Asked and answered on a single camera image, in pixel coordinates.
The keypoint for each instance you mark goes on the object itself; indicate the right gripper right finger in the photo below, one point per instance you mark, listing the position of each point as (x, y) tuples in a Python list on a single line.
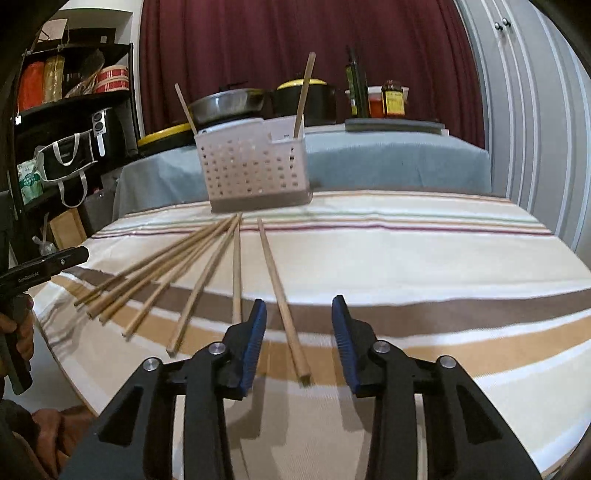
[(355, 340)]

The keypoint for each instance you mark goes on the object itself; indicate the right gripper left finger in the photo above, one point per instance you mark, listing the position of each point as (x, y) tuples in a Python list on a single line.
[(243, 343)]

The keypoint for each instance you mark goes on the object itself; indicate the white perforated utensil caddy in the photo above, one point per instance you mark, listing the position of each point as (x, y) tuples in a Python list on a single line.
[(254, 164)]

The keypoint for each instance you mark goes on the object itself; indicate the person's left hand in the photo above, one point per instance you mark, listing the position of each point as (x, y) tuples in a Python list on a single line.
[(23, 328)]

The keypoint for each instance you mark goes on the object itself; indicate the green white packet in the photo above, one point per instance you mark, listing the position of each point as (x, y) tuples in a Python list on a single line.
[(29, 181)]

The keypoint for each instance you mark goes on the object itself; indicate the black white tote bag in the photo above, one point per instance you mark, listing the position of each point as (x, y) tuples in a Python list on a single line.
[(64, 160)]

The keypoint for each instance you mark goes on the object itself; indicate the striped tablecloth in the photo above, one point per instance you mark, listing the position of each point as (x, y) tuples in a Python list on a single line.
[(473, 277)]

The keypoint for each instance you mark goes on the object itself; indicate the black shelf unit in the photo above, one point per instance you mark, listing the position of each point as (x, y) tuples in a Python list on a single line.
[(40, 125)]

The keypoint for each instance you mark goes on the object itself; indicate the black air fryer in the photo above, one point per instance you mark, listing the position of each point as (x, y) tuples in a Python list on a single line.
[(113, 134)]

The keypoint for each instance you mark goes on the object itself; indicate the light blue tablecloth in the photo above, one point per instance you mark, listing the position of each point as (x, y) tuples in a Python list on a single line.
[(337, 160)]

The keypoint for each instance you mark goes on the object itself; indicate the orange package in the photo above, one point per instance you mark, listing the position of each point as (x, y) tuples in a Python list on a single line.
[(31, 92)]

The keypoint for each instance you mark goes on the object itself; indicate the yellow black flat pan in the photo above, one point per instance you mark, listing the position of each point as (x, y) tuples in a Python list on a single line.
[(165, 140)]

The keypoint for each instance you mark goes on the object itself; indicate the grey tray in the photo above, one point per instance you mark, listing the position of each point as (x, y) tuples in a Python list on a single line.
[(401, 125)]

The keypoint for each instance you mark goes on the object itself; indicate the gold package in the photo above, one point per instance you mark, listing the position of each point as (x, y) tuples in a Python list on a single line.
[(53, 79)]

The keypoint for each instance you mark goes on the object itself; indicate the red white round tin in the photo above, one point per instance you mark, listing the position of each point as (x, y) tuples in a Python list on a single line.
[(113, 78)]

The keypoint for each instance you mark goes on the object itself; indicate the chopstick in caddy left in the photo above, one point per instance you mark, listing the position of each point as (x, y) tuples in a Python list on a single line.
[(185, 109)]

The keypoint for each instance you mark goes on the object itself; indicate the chopstick in caddy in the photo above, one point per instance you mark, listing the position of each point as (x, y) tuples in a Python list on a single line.
[(185, 109), (309, 70)]

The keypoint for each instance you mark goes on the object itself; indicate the steel wok with lid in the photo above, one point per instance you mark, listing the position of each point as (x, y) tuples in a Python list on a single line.
[(228, 105)]

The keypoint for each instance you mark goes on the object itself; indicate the red container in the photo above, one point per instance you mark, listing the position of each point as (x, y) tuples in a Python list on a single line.
[(376, 104)]

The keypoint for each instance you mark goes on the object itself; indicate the sauce jar yellow label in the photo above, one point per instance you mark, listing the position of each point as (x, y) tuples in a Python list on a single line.
[(394, 104)]

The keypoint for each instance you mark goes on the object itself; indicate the dark olive oil bottle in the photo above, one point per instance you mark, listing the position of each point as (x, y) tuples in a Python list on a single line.
[(358, 87)]

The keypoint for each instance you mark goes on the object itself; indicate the chopstick in caddy right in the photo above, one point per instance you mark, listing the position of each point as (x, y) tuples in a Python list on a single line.
[(309, 70)]

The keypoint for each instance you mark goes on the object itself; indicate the maroon curtain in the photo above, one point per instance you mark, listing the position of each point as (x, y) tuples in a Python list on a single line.
[(190, 49)]

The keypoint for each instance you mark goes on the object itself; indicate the white cabinet doors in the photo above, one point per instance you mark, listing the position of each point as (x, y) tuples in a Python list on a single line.
[(536, 104)]

